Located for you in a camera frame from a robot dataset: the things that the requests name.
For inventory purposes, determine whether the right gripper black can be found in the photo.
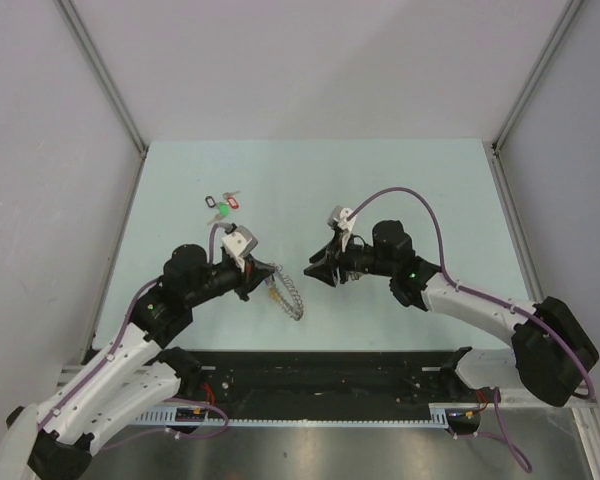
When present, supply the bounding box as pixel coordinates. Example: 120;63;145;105
305;230;395;287

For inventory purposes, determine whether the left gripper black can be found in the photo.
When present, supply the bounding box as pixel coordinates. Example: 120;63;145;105
185;253;274;307

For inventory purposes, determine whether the metal disc with keyrings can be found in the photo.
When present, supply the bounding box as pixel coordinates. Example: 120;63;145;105
265;263;305;321

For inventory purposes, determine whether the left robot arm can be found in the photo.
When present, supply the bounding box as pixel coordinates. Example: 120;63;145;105
0;245;275;479

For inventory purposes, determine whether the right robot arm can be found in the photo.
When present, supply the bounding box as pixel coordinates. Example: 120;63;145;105
304;220;599;407

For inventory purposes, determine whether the key with red tag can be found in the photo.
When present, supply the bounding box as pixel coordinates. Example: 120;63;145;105
223;191;240;210

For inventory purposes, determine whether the key with light-green tag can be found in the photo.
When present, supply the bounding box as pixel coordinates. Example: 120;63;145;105
208;202;231;225

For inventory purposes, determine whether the front aluminium crossbar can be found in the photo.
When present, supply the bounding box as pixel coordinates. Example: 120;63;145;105
54;364;599;409

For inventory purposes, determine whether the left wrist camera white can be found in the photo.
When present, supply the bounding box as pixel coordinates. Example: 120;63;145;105
222;225;258;273

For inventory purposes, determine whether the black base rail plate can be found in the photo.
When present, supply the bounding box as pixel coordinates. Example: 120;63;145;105
186;351;494;422

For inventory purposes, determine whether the white slotted cable duct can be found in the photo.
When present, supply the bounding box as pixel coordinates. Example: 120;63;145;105
134;402;481;431

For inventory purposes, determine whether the right aluminium side rail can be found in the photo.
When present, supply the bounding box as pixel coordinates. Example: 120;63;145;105
482;142;546;301

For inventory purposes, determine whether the left aluminium frame post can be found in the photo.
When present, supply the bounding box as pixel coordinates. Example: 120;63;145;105
53;0;148;158

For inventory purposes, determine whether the aluminium frame post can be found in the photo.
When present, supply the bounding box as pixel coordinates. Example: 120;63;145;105
491;0;588;154
53;0;148;158

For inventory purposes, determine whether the right aluminium frame post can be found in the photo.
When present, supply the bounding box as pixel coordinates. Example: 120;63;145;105
491;0;588;154

